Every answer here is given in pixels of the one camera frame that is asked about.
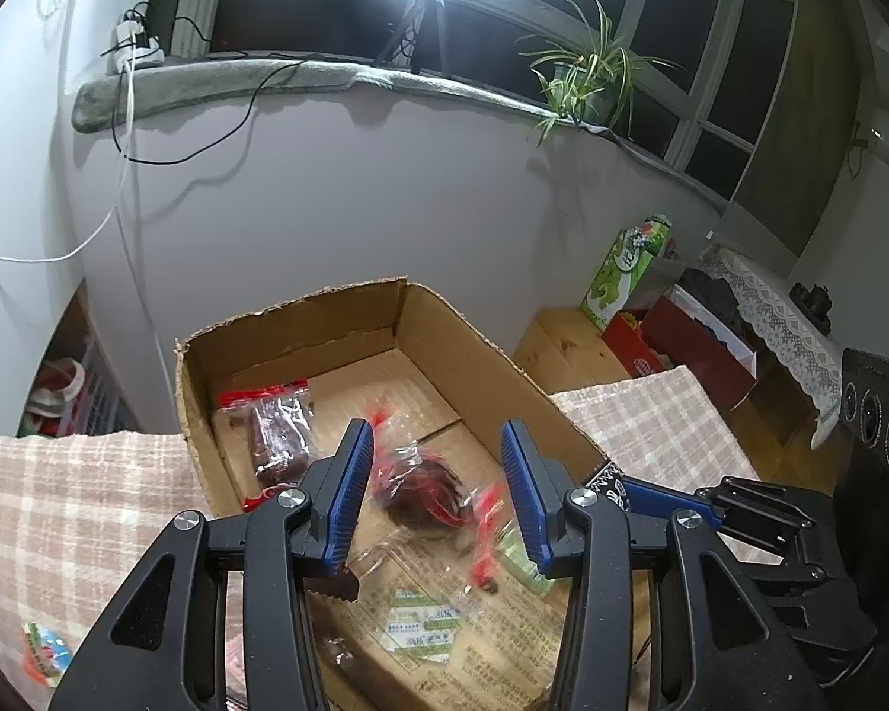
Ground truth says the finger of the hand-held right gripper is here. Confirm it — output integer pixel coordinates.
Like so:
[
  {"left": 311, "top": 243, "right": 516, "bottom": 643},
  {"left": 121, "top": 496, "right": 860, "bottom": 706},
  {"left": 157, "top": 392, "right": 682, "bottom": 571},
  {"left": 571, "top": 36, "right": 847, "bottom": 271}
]
[{"left": 618, "top": 478, "right": 719, "bottom": 529}]

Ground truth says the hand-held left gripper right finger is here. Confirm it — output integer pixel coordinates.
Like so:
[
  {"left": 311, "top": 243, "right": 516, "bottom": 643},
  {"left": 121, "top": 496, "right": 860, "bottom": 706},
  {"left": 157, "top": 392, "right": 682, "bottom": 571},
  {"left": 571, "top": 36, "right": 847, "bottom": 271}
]
[{"left": 500, "top": 418, "right": 823, "bottom": 711}]

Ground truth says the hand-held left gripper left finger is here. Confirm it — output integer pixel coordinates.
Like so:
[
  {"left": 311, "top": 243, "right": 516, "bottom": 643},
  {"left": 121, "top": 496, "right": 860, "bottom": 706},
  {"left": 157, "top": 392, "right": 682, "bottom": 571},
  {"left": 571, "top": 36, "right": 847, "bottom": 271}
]
[{"left": 48, "top": 418, "right": 375, "bottom": 711}]

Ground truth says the small plain green packet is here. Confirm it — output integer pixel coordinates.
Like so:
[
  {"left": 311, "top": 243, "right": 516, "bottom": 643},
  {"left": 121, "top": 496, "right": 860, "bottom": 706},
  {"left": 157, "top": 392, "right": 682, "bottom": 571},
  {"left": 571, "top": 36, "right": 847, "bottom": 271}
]
[{"left": 498, "top": 533, "right": 557, "bottom": 597}]

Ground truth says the clear packet with round snack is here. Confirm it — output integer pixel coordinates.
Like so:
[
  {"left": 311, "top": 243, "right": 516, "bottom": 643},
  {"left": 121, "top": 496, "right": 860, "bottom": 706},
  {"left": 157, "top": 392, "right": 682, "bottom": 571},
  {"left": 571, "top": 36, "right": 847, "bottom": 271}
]
[{"left": 366, "top": 401, "right": 516, "bottom": 590}]

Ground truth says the red-edged dark snack packet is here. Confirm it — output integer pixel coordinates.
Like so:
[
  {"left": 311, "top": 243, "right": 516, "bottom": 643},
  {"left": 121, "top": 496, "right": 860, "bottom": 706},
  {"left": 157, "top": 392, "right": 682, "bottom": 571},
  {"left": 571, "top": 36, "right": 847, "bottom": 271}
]
[{"left": 217, "top": 379, "right": 316, "bottom": 514}]

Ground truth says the brown cardboard box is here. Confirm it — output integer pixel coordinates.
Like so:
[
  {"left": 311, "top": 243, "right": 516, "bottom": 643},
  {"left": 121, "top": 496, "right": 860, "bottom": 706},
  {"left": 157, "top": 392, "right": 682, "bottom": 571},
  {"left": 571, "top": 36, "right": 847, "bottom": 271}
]
[{"left": 174, "top": 276, "right": 653, "bottom": 711}]

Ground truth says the tan packet with green labels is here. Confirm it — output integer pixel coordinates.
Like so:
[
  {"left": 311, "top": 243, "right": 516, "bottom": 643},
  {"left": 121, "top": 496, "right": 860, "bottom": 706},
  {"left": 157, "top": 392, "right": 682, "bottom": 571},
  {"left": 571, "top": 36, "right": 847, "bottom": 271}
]
[{"left": 315, "top": 533, "right": 575, "bottom": 711}]

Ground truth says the colourful snack packet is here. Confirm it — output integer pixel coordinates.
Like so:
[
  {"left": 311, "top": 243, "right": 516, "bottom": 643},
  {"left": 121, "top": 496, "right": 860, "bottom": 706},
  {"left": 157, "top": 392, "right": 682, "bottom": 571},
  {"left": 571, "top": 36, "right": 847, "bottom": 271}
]
[{"left": 19, "top": 622, "right": 73, "bottom": 687}]

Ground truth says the large red box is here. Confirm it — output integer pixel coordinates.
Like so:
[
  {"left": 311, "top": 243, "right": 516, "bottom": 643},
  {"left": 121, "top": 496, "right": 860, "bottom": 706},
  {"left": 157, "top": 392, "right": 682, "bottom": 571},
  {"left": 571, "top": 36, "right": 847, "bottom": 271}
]
[{"left": 641, "top": 285, "right": 758, "bottom": 412}]

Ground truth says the small red printed box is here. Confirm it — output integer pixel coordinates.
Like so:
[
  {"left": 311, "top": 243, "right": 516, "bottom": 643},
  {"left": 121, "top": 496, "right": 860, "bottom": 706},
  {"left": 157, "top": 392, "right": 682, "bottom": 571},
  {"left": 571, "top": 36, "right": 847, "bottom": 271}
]
[{"left": 602, "top": 311, "right": 668, "bottom": 379}]

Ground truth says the white lace cloth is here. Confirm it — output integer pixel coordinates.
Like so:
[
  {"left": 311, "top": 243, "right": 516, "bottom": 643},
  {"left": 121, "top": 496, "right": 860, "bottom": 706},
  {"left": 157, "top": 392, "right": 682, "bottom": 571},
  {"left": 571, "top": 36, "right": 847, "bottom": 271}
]
[{"left": 700, "top": 244, "right": 861, "bottom": 449}]

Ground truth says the green carton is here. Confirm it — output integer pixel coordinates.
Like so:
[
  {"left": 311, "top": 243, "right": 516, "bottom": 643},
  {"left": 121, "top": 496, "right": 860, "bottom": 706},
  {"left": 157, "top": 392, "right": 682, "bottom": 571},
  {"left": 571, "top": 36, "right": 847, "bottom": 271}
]
[{"left": 579, "top": 213, "right": 674, "bottom": 331}]

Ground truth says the small black device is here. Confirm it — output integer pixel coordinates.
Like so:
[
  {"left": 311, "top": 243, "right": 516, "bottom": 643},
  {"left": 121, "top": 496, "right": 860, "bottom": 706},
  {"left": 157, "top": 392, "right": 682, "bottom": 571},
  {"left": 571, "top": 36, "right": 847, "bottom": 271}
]
[{"left": 789, "top": 281, "right": 831, "bottom": 319}]

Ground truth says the white storage basket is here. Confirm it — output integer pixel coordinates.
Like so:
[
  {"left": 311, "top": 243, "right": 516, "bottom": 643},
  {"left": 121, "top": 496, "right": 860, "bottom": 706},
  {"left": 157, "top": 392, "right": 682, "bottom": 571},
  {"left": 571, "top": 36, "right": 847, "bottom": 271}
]
[{"left": 18, "top": 341, "right": 130, "bottom": 438}]

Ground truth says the checked tablecloth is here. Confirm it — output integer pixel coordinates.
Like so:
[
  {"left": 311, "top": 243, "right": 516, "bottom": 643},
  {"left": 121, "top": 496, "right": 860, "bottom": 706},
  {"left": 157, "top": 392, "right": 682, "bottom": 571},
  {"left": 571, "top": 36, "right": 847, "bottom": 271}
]
[{"left": 0, "top": 366, "right": 779, "bottom": 711}]

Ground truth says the red white bag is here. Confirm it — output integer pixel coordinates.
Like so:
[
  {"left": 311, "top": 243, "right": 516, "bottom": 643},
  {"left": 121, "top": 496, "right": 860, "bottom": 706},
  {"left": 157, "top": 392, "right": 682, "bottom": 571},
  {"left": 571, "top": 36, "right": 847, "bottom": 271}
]
[{"left": 24, "top": 359, "right": 86, "bottom": 423}]

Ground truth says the olive curtain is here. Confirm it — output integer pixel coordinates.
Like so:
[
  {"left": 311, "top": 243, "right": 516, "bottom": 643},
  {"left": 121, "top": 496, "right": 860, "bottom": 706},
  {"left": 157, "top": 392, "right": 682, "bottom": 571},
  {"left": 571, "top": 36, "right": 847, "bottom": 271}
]
[{"left": 726, "top": 0, "right": 861, "bottom": 275}]

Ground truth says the potted spider plant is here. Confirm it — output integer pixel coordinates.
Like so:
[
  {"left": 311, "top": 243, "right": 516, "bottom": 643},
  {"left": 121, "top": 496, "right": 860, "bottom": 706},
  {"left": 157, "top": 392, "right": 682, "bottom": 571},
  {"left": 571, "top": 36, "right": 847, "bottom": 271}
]
[{"left": 517, "top": 0, "right": 686, "bottom": 149}]

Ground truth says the black tripod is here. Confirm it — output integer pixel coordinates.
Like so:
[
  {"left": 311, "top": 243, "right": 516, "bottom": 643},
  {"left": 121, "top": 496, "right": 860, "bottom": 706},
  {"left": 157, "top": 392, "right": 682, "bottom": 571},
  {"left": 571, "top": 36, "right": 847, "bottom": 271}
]
[{"left": 374, "top": 0, "right": 455, "bottom": 79}]

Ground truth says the white power strip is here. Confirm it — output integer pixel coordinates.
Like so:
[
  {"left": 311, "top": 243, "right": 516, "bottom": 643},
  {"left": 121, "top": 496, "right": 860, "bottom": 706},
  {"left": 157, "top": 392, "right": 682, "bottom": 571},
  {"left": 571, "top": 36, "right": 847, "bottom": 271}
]
[{"left": 111, "top": 7, "right": 165, "bottom": 75}]

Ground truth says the black cable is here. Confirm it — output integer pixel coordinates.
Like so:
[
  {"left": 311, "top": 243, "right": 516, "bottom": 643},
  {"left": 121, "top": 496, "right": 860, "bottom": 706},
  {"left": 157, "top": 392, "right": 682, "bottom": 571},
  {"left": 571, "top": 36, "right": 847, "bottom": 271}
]
[{"left": 100, "top": 15, "right": 305, "bottom": 165}]

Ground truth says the white cable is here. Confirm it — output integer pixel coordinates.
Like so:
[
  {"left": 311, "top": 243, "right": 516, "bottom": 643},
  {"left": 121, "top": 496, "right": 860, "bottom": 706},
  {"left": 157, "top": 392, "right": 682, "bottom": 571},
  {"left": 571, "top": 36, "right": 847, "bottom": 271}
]
[{"left": 0, "top": 0, "right": 138, "bottom": 264}]

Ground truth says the white window frame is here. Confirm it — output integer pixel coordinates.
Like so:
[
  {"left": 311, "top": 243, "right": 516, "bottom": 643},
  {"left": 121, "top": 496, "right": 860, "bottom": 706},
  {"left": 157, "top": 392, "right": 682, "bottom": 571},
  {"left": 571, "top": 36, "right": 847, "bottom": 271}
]
[{"left": 140, "top": 0, "right": 797, "bottom": 201}]

